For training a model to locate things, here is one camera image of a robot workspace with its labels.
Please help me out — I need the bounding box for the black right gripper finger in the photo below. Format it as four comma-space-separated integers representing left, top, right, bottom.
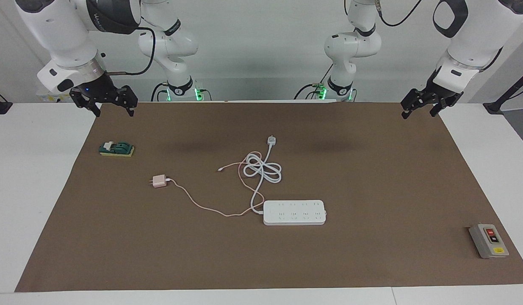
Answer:
70, 88, 102, 117
117, 86, 138, 117

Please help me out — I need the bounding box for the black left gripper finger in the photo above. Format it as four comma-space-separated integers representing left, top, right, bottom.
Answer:
400, 89, 429, 119
430, 100, 450, 117

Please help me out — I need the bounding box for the pink charger plug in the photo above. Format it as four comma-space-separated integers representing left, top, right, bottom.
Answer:
149, 174, 171, 189

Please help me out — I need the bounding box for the thin pink charger cable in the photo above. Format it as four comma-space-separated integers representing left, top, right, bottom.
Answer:
167, 151, 264, 218

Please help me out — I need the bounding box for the white power strip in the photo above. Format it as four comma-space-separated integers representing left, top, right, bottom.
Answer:
263, 200, 327, 226

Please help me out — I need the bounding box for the white box with yellow label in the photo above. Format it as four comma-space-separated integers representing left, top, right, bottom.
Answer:
36, 88, 73, 103

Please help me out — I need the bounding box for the grey on-off button box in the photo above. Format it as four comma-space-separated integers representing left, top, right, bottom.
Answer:
468, 223, 510, 259

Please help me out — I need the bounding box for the brown table mat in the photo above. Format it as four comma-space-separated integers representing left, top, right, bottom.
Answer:
14, 101, 523, 293

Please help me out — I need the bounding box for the green knife switch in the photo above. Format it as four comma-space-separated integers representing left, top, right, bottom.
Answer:
99, 141, 135, 158

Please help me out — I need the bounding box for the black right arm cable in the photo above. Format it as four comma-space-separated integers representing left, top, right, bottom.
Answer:
105, 26, 157, 77

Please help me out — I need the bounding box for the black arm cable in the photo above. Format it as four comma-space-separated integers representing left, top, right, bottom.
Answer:
374, 0, 423, 27
105, 26, 157, 77

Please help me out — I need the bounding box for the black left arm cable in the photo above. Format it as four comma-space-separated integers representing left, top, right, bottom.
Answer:
374, 0, 423, 27

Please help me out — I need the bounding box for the white power strip cord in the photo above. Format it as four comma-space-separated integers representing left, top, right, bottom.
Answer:
243, 135, 283, 214

